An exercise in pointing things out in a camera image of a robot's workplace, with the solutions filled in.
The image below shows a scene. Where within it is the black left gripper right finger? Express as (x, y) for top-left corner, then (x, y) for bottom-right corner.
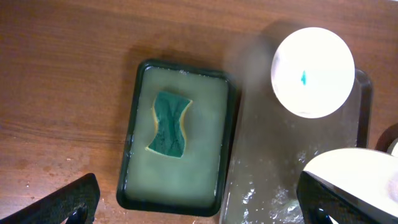
(296, 171), (382, 224)

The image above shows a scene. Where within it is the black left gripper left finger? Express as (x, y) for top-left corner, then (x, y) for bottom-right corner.
(1, 173), (100, 223)

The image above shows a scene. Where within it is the pale green plate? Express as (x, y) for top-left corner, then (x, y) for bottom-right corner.
(303, 148), (397, 223)

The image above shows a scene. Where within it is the pale grey plate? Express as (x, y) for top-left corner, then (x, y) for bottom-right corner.
(387, 138), (398, 157)

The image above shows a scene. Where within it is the green yellow sponge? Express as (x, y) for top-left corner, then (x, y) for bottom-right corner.
(146, 91), (193, 158)

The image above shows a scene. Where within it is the pinkish white plate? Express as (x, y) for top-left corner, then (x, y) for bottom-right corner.
(271, 27), (355, 119)

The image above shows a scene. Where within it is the large dark serving tray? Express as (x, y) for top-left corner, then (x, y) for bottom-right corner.
(220, 70), (373, 223)

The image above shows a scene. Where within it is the green water tray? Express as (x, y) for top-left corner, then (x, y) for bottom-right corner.
(116, 59), (241, 217)

